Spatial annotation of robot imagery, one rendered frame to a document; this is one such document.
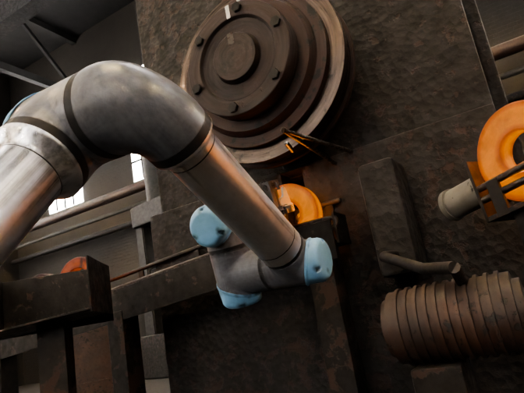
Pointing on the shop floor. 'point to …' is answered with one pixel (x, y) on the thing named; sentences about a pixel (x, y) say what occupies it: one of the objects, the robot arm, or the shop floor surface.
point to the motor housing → (454, 328)
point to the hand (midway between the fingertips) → (288, 208)
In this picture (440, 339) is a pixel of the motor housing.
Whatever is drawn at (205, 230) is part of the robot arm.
